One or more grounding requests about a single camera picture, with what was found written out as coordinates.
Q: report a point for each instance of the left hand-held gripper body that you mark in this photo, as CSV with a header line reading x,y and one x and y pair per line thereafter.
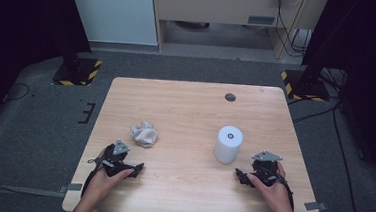
x,y
116,162

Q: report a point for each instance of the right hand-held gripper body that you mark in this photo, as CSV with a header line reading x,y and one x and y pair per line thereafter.
x,y
265,170

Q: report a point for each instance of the white plastic cup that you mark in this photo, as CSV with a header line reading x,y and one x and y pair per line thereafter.
x,y
228,145

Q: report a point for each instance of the white woven cloth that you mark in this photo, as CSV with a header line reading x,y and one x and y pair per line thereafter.
x,y
144,134

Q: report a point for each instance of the person's left hand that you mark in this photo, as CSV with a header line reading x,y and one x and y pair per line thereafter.
x,y
103,188

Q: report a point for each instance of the person's right hand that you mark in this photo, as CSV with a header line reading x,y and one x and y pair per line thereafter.
x,y
276,199

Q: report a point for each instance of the grey tape piece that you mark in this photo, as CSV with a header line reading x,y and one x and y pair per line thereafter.
x,y
71,187
315,206

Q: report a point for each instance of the black stand with striped base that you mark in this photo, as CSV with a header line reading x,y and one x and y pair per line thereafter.
x,y
78,73
306,85

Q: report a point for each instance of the white cabinet panel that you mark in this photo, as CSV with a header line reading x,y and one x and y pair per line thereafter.
x,y
112,10

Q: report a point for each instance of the black curtain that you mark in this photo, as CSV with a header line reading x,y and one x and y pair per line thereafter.
x,y
24,24
370,48

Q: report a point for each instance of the beige wooden desk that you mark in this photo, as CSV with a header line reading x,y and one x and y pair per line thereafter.
x,y
216,7

